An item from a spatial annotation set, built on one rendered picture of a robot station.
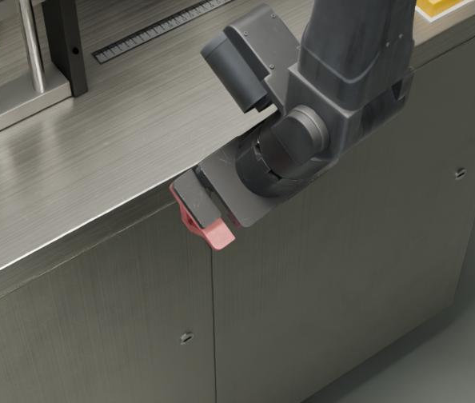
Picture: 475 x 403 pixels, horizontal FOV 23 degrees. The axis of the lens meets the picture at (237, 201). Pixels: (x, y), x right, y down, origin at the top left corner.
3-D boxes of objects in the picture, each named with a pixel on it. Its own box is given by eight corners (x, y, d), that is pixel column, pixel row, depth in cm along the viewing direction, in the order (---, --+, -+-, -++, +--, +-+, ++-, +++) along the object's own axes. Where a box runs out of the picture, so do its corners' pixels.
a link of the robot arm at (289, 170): (317, 172, 84) (372, 132, 87) (261, 95, 84) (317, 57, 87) (282, 197, 91) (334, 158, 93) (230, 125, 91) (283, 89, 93)
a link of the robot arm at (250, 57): (323, 149, 78) (410, 86, 82) (221, 9, 78) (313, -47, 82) (261, 195, 89) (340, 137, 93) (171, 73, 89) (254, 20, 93)
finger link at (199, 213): (145, 206, 102) (176, 177, 93) (206, 164, 105) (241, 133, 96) (190, 269, 102) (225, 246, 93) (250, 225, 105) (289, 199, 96)
